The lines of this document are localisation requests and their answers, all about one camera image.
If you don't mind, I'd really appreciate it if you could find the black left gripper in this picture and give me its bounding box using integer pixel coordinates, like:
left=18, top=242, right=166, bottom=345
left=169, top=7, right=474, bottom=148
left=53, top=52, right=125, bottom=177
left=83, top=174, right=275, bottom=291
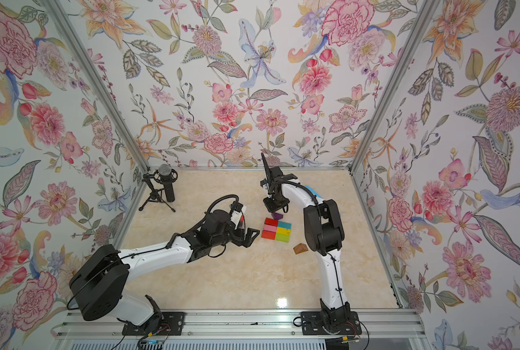
left=210, top=222, right=261, bottom=246

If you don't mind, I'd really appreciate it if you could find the red rectangular block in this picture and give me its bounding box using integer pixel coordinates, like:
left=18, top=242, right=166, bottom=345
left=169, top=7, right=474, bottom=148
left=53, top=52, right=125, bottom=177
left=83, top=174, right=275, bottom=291
left=261, top=230, right=277, bottom=240
left=264, top=218, right=279, bottom=227

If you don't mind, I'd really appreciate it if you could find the teal small block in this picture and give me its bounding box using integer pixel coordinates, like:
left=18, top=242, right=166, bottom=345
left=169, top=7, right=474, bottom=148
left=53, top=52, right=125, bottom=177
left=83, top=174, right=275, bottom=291
left=277, top=221, right=291, bottom=230

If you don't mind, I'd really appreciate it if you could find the pink rectangular block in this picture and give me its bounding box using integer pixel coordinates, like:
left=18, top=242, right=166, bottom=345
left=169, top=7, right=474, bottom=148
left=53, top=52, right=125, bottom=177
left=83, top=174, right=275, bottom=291
left=262, top=225, right=277, bottom=236

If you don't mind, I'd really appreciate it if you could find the yellow rectangular block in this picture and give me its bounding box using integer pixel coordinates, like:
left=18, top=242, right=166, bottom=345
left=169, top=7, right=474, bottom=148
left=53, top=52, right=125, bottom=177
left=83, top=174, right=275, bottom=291
left=276, top=227, right=291, bottom=236

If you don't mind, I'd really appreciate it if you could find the green rectangular block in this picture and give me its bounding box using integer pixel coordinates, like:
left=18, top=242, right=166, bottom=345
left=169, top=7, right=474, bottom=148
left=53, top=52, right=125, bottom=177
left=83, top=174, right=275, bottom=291
left=275, top=233, right=290, bottom=242

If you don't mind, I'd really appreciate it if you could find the brown small block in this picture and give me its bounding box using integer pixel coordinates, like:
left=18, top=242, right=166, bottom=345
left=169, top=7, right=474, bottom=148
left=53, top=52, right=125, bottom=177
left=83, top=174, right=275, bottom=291
left=293, top=244, right=309, bottom=255

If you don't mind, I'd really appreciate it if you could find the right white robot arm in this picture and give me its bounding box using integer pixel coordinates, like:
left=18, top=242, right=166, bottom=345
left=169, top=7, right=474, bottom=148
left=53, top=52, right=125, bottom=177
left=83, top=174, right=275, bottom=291
left=260, top=163, right=355, bottom=334

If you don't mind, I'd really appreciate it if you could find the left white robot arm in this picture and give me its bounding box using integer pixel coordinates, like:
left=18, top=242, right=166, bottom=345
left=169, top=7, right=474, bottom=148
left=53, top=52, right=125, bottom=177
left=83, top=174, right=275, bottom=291
left=68, top=209, right=260, bottom=330

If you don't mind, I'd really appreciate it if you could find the blue toy microphone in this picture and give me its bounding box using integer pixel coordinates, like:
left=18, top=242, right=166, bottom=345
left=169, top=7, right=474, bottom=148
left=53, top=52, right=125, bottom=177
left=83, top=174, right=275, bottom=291
left=305, top=185, right=318, bottom=196

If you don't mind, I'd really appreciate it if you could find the black tripod mic stand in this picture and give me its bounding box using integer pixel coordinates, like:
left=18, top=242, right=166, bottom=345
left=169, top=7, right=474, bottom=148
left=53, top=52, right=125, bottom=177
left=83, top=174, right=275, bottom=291
left=138, top=170, right=176, bottom=212

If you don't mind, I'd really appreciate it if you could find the black rhinestone microphone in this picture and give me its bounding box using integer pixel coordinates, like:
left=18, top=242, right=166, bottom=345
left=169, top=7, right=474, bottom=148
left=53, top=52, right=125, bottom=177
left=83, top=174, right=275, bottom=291
left=157, top=163, right=178, bottom=203

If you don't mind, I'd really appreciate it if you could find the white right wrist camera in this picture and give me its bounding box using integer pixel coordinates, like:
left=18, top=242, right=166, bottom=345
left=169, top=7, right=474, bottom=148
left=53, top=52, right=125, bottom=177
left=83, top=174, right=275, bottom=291
left=260, top=179, right=270, bottom=191

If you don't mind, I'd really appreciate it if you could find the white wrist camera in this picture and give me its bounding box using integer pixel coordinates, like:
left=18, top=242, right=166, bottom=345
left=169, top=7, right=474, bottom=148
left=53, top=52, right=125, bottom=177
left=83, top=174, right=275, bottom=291
left=260, top=179, right=270, bottom=191
left=230, top=203, right=247, bottom=228

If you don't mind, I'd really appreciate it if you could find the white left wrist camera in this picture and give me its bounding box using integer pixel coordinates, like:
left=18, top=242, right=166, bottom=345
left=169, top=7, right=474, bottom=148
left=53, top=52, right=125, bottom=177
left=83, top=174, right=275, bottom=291
left=230, top=203, right=247, bottom=228

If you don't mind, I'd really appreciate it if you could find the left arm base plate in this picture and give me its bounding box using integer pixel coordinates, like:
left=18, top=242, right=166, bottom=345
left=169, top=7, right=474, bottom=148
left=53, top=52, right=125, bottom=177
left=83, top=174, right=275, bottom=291
left=122, top=312, right=187, bottom=337

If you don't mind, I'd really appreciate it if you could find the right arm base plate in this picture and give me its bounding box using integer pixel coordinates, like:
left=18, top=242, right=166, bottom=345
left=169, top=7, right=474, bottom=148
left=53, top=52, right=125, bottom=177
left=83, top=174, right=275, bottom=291
left=300, top=311, right=363, bottom=336

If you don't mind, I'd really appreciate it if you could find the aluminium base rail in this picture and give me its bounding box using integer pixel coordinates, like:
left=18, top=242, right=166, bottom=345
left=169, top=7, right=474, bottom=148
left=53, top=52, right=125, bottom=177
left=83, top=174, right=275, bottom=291
left=51, top=309, right=431, bottom=349

